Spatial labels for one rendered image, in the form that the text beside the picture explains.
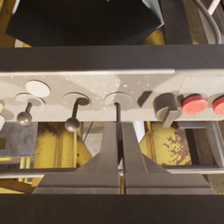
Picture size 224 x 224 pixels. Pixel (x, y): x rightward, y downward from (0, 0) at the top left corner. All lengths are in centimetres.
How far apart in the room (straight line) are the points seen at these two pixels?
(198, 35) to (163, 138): 22
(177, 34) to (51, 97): 24
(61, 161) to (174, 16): 32
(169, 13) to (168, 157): 26
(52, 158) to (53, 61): 15
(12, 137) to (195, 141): 364
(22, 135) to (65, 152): 343
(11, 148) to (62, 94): 357
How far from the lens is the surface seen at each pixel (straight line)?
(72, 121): 16
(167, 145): 26
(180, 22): 35
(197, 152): 29
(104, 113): 19
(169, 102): 17
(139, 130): 118
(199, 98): 18
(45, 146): 27
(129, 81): 16
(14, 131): 378
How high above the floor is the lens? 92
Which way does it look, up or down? 18 degrees down
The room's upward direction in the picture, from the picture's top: 177 degrees clockwise
